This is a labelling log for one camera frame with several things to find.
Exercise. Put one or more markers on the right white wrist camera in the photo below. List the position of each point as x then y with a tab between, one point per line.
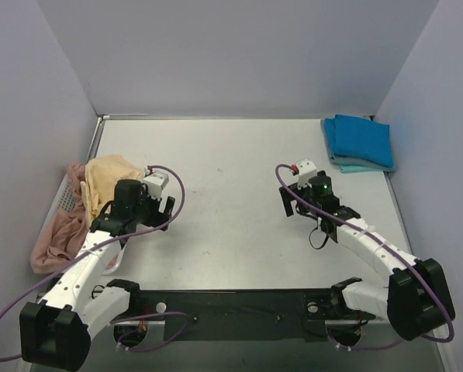
304	170

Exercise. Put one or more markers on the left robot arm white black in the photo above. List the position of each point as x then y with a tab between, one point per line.
58	330

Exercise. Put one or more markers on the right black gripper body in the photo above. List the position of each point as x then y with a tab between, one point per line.
295	196

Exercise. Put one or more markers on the folded teal t shirt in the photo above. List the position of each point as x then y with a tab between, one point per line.
354	168

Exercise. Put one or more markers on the white perforated plastic basket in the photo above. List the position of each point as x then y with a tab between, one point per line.
69	200

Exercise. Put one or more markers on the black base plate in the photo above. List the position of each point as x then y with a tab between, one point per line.
237	315

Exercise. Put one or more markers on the folded grey-blue t shirt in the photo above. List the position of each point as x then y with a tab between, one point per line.
327	127

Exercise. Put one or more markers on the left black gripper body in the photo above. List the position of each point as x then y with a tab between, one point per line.
158	211

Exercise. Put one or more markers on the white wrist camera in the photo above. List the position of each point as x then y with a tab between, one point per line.
155	181
304	170

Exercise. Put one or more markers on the bright blue t shirt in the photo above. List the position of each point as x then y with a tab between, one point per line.
362	138

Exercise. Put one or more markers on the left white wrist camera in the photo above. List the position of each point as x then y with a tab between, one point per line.
155	181

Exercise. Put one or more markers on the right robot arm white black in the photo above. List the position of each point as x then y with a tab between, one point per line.
415	299

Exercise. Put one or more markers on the pale yellow t shirt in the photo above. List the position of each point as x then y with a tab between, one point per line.
101	177

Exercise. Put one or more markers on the dusty pink t shirt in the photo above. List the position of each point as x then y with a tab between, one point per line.
65	233

